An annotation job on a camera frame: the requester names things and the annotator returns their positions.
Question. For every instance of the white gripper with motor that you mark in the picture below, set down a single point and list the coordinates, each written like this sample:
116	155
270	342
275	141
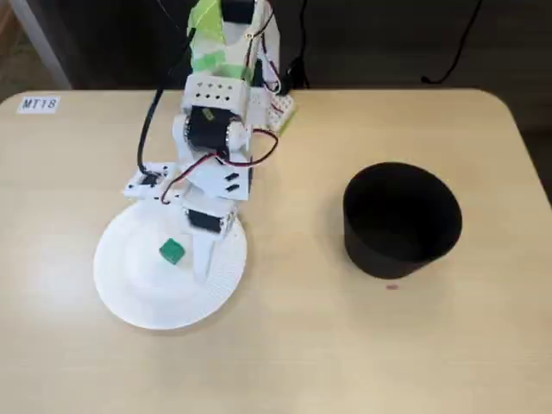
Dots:
206	218

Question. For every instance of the green cube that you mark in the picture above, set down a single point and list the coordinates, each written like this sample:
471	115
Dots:
171	250

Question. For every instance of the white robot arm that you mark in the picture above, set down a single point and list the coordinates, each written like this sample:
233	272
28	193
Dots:
215	92

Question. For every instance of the black pot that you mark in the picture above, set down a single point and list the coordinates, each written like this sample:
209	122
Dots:
401	215

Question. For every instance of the white paper plate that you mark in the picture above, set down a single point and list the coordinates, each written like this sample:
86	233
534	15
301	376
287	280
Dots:
142	293

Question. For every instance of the white breadboard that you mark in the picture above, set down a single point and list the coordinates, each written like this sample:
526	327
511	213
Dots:
284	110

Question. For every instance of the white MT18 label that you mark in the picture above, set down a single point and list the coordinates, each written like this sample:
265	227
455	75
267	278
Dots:
39	104

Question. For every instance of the green masking tape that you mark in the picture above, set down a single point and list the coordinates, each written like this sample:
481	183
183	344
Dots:
207	26

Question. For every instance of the grey metal leg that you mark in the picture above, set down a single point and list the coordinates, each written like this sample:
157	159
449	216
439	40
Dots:
43	43

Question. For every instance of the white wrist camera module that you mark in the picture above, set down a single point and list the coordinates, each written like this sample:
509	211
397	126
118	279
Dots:
146	183

